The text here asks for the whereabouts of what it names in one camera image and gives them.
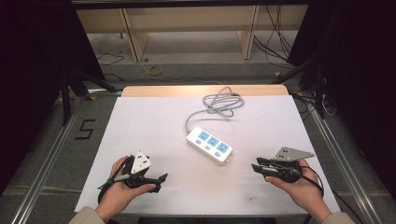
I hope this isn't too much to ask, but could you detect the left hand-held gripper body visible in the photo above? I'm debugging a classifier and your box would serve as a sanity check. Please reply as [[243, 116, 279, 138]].
[[121, 149, 163, 189]]

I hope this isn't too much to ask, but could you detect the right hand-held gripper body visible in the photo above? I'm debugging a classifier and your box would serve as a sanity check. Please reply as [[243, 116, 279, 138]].
[[262, 147, 316, 184]]

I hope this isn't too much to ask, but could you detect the person's right hand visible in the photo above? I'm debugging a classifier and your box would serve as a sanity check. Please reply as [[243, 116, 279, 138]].
[[264, 159, 332, 224]]

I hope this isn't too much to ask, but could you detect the person's left hand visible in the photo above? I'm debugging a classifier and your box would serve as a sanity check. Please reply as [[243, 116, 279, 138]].
[[94, 155, 157, 223]]

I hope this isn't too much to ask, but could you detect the white table cover sheet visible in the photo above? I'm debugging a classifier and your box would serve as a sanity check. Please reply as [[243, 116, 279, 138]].
[[74, 94, 341, 217]]

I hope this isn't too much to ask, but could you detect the white power strip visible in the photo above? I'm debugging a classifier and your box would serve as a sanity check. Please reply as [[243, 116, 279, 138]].
[[185, 126, 233, 165]]

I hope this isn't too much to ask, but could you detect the black metal stand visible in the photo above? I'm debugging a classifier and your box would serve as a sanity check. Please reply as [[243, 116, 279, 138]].
[[59, 66, 124, 127], [270, 57, 329, 120]]

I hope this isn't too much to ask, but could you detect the dark curtain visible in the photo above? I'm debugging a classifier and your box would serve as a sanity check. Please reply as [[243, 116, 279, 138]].
[[0, 0, 106, 195], [287, 0, 396, 202]]

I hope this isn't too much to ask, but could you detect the wooden shelf unit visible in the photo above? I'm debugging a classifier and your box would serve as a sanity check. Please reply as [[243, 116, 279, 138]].
[[70, 0, 310, 63]]

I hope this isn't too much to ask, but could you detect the right hand-held gripper black cable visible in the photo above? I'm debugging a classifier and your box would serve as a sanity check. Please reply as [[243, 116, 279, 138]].
[[289, 165, 366, 224]]

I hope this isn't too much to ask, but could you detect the metal floor rail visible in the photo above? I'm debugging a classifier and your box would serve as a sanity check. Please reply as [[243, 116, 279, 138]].
[[305, 98, 386, 224], [9, 92, 88, 224]]

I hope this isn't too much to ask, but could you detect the grey power strip cable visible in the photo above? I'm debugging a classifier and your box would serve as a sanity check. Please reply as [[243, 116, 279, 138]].
[[184, 86, 246, 135]]

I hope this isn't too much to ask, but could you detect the yellow coiled cable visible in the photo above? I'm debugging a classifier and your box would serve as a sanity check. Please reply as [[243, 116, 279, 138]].
[[146, 63, 163, 77]]

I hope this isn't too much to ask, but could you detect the thin black floor cable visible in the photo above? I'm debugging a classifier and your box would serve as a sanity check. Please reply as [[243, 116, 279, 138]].
[[95, 51, 126, 82]]

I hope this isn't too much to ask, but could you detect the bundle of black cables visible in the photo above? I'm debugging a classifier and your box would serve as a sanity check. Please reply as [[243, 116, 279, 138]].
[[252, 4, 296, 70]]

